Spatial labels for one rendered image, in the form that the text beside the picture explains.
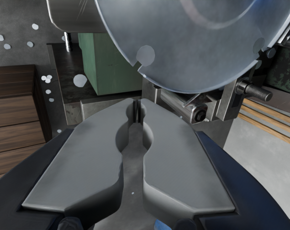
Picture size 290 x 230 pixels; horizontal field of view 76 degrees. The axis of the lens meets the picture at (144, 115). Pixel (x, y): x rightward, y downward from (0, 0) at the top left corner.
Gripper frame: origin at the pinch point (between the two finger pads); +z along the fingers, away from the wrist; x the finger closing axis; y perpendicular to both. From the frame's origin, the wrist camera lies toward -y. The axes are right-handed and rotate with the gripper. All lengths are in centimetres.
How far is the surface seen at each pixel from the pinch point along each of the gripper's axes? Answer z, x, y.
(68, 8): 6.6, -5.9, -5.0
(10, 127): 38, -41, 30
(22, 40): 72, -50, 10
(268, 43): 17.9, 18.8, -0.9
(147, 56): 9.5, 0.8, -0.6
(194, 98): 12.0, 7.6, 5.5
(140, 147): 96, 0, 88
